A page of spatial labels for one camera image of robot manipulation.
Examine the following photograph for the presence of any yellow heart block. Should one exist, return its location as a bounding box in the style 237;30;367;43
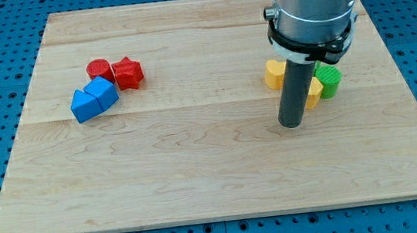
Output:
263;59;287;90

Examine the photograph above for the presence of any yellow block behind rod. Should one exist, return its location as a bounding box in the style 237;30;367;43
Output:
305;76;324;110

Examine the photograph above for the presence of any blue triangle block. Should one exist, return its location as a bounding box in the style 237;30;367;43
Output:
70;90;103;123

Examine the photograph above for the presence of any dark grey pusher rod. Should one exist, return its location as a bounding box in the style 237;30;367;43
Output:
278;61;315;128

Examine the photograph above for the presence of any red cylinder block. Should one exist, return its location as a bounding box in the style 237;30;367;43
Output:
86;59;116;84

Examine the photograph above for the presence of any green cylinder block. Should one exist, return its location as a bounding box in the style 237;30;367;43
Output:
314;66;343;99

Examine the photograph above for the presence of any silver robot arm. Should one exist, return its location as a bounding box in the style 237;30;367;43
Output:
263;0;355;44

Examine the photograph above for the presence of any wooden board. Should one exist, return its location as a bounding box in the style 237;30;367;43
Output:
0;0;417;233

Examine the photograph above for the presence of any black and white mount clamp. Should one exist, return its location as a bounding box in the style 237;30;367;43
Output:
267;12;358;65

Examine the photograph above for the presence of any blue cube block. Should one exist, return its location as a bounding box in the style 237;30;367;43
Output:
83;76;119;112

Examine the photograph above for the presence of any red star block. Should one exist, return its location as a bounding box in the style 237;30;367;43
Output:
112;57;144;91

